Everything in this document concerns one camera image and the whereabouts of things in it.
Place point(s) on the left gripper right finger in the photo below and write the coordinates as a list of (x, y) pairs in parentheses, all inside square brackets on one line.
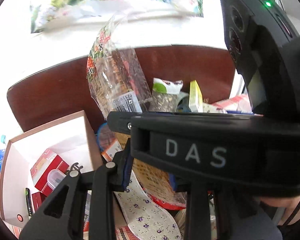
[(197, 221)]

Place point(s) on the clear snack bag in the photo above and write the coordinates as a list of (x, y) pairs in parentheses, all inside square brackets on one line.
[(117, 83)]

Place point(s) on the dark wooden headboard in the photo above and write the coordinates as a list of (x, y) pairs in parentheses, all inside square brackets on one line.
[(63, 89)]

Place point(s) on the floral shoe insole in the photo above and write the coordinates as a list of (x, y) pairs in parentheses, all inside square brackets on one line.
[(145, 219)]

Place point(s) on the blue rim mesh strainer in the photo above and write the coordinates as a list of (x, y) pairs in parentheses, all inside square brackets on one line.
[(104, 137)]

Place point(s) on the large red gift box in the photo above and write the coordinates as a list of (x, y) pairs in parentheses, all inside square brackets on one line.
[(48, 161)]

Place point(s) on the small red box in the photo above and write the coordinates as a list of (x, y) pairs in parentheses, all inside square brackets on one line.
[(37, 199)]

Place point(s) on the herb sachet fabric top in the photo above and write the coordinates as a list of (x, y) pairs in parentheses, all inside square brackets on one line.
[(165, 95)]

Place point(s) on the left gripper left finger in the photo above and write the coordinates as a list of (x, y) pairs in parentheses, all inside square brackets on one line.
[(61, 215)]

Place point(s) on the orange white medicine box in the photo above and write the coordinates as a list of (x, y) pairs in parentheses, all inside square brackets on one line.
[(109, 153)]

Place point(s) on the person right hand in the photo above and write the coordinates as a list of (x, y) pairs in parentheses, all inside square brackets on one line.
[(288, 204)]

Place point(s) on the clear plastic cutlery case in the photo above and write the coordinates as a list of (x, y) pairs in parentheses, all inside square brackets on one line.
[(54, 178)]

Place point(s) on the floral plastic bag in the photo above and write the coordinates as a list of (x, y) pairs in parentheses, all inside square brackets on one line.
[(51, 14)]

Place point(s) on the yellow green medicine box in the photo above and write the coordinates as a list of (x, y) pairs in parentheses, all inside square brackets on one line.
[(195, 98)]

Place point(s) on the brown cardboard storage box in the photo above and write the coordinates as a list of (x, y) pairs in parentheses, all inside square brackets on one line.
[(30, 156)]

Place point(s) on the green white permanent marker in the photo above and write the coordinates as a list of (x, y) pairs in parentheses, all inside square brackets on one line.
[(28, 202)]

